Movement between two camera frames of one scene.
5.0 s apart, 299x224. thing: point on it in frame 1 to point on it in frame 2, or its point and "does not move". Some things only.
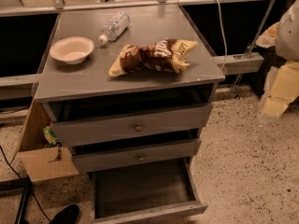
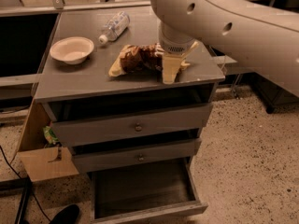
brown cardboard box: x=41 y=161 does not move
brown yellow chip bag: x=162 y=56 does not move
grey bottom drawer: x=145 y=192 does not move
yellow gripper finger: x=268 y=38 to x=175 y=42
